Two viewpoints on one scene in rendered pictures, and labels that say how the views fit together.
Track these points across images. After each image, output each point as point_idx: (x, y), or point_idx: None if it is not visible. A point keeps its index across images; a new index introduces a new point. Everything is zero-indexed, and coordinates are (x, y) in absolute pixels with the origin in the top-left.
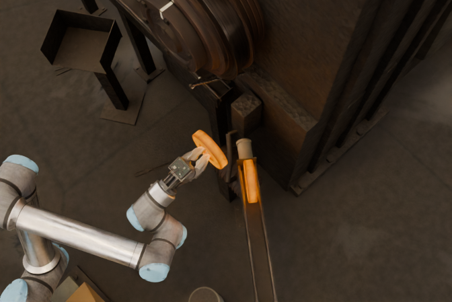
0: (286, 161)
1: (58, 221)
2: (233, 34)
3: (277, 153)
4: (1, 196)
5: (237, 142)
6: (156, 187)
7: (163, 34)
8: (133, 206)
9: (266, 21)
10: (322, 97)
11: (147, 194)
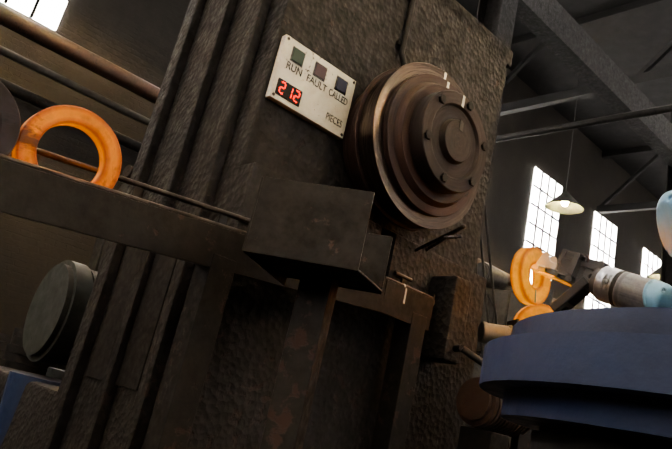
0: (456, 420)
1: None
2: None
3: (445, 418)
4: None
5: (487, 326)
6: (611, 267)
7: (459, 133)
8: (648, 280)
9: None
10: (478, 226)
11: (623, 271)
